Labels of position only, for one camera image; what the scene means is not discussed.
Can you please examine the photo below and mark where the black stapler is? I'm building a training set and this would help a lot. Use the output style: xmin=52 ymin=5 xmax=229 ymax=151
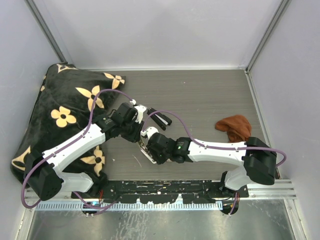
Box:
xmin=150 ymin=113 xmax=172 ymax=131

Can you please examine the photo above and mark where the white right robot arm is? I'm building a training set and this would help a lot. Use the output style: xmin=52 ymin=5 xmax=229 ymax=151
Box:
xmin=140 ymin=127 xmax=277 ymax=197

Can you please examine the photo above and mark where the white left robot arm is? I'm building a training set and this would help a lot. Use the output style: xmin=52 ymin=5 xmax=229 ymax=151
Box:
xmin=24 ymin=102 xmax=147 ymax=201

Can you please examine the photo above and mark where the black floral cushion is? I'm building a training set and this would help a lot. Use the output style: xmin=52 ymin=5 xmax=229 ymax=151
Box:
xmin=10 ymin=62 xmax=126 ymax=183

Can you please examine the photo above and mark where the orange brown cloth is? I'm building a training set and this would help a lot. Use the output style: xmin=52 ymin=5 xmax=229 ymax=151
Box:
xmin=215 ymin=114 xmax=252 ymax=143

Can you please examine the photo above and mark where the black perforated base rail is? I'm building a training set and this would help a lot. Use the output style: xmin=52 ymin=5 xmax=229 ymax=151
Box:
xmin=79 ymin=180 xmax=235 ymax=204

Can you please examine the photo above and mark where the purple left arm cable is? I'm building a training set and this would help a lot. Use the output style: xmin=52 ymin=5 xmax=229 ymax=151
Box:
xmin=20 ymin=89 xmax=136 ymax=207

